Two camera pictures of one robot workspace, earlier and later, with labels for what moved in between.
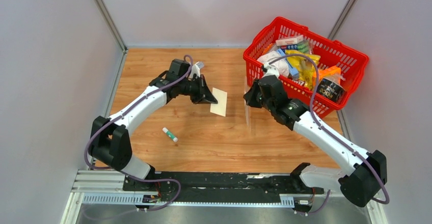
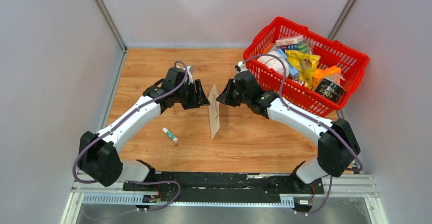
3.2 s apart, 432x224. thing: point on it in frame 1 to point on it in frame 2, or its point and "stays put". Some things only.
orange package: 332,73 stays put
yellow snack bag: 304,64 stays put
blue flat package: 292,71 stays put
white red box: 290,40 stays put
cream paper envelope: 246,105 to 214,112
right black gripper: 249,97 to 225,96
